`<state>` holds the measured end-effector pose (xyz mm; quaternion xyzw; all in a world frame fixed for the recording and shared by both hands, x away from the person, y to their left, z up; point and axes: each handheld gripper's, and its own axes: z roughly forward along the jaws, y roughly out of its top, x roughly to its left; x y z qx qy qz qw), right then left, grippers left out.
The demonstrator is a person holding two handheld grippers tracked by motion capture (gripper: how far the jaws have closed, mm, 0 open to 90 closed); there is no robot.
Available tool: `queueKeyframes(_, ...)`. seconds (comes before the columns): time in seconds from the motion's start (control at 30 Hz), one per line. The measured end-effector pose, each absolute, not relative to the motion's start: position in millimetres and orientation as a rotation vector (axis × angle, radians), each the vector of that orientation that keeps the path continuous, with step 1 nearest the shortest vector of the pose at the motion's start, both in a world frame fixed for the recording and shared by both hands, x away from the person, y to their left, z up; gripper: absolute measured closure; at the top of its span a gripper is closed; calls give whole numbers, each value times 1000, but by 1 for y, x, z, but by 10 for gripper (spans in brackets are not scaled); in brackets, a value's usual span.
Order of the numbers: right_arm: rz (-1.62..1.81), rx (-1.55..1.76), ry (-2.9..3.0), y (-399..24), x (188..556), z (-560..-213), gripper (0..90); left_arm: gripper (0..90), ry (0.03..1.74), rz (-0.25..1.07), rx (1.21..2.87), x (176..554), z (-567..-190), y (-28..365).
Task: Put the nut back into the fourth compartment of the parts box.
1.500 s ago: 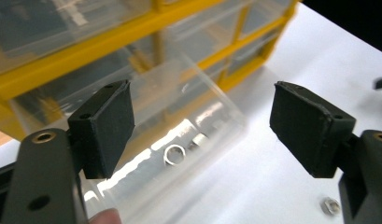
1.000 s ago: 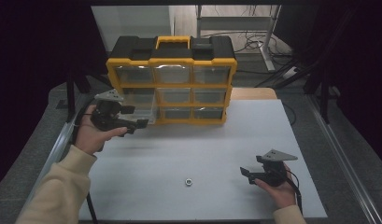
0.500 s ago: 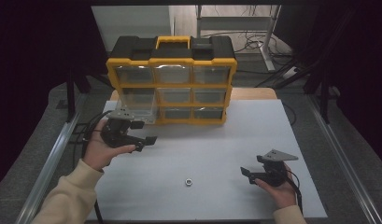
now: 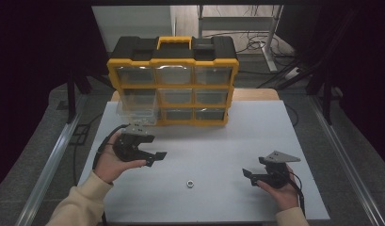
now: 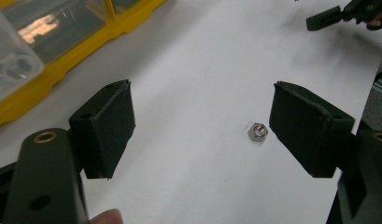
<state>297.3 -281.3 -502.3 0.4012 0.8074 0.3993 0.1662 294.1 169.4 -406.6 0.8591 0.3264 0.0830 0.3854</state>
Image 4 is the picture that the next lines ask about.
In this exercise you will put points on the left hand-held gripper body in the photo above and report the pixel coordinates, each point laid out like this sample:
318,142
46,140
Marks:
127,146

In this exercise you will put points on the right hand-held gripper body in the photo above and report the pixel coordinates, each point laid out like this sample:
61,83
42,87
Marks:
276,174

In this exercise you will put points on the clear plastic organizer drawer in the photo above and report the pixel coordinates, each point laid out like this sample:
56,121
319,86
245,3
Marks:
138,108

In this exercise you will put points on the silver hex nut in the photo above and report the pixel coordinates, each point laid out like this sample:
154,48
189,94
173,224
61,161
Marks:
190,183

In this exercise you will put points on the yellow and black organizer cabinet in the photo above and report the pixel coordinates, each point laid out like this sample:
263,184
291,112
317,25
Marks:
173,50

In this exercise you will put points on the person's right hand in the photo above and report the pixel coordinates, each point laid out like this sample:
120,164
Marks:
284,196

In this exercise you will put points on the person's left hand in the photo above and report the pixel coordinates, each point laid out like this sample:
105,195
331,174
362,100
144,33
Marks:
110,166

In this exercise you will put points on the white table mat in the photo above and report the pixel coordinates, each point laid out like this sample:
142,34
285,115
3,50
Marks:
212,147

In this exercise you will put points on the black metal stand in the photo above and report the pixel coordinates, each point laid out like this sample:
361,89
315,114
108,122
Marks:
326,91
72,94

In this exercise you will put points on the grid of clear bins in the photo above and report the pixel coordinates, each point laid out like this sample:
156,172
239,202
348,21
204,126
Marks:
210,96

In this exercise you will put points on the wooden table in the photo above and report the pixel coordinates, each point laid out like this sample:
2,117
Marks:
259,94

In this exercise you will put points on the white power strip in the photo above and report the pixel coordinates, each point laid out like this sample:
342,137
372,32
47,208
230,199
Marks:
292,73

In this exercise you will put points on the white panel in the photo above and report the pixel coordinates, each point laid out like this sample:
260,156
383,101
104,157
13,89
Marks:
133,25

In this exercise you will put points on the aluminium floor rail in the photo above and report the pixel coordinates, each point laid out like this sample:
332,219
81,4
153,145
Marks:
344,150
52,163

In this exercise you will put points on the white metal desk frame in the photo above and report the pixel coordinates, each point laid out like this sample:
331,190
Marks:
237,22

